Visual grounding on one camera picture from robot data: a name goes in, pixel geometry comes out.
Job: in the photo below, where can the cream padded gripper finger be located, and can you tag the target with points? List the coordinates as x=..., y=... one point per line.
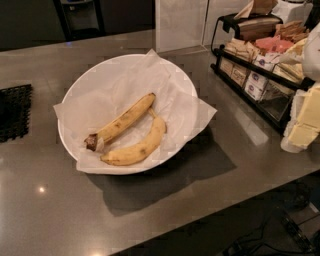
x=304, y=125

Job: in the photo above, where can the long banana with dark tip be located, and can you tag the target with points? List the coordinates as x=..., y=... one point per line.
x=120, y=123

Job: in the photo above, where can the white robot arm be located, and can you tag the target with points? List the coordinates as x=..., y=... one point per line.
x=311, y=56

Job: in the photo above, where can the white paper bowl liner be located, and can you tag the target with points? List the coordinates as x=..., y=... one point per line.
x=180, y=110

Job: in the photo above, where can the curved yellow banana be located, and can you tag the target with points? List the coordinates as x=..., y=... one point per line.
x=140, y=151

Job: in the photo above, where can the pink sweetener packets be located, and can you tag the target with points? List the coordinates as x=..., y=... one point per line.
x=273, y=44

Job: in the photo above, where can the brown napkin stack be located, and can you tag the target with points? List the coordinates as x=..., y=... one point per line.
x=256, y=20

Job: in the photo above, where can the clear acrylic sign holder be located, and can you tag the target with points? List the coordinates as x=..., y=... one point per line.
x=179, y=24

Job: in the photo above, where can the dark machine in background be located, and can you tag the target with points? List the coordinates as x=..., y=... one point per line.
x=80, y=19

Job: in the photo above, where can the black rubber mesh mat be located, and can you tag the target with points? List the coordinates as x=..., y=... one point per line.
x=15, y=104

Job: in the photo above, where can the black wire condiment caddy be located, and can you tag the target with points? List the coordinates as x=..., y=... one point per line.
x=263, y=79

